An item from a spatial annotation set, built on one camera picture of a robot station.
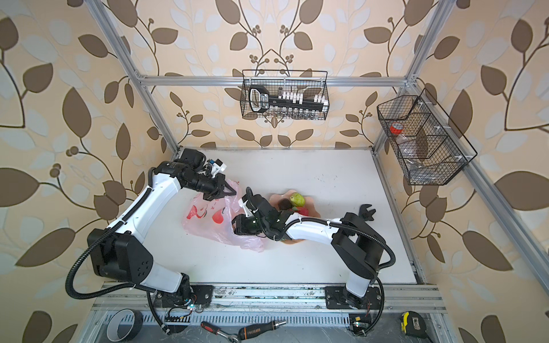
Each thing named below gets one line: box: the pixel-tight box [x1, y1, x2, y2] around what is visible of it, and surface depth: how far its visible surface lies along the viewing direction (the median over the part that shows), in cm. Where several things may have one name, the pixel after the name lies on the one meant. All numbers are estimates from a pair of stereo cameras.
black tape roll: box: [106, 307, 144, 343], surface depth 69 cm
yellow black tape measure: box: [400, 310, 428, 339], surface depth 68 cm
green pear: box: [290, 192, 306, 208], surface depth 93 cm
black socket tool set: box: [248, 85, 329, 114], surface depth 84 cm
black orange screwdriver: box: [238, 320, 287, 341], surface depth 68 cm
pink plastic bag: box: [182, 180, 264, 253], surface depth 77 cm
